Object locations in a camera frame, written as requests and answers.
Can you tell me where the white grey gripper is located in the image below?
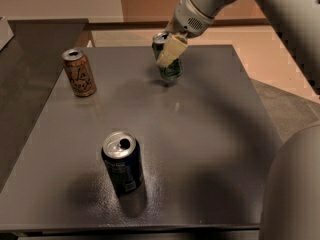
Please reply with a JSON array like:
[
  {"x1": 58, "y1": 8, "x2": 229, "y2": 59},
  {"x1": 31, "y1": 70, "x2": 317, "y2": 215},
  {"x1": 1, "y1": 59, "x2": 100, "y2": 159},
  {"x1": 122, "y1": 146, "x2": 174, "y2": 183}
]
[{"x1": 156, "y1": 0, "x2": 213, "y2": 68}]

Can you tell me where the green LaCroix can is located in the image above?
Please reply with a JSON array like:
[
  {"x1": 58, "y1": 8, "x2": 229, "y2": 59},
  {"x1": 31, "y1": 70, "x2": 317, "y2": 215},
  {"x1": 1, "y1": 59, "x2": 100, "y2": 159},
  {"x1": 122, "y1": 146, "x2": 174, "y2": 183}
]
[{"x1": 152, "y1": 32, "x2": 182, "y2": 81}]

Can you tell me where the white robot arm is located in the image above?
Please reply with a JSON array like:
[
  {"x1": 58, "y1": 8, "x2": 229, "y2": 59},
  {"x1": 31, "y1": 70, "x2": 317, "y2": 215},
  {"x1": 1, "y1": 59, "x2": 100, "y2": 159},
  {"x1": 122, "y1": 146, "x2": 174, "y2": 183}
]
[{"x1": 157, "y1": 0, "x2": 320, "y2": 240}]

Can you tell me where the orange LaCroix can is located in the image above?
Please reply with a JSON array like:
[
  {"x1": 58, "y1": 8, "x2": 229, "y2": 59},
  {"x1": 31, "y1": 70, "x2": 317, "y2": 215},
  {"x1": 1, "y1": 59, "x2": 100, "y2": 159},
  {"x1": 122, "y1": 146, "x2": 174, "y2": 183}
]
[{"x1": 62, "y1": 48, "x2": 97, "y2": 97}]

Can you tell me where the dark blue can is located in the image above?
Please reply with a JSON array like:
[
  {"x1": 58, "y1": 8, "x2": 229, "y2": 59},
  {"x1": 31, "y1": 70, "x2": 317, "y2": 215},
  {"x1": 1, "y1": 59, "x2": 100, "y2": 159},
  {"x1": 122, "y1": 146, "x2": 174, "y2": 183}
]
[{"x1": 101, "y1": 131, "x2": 144, "y2": 195}]

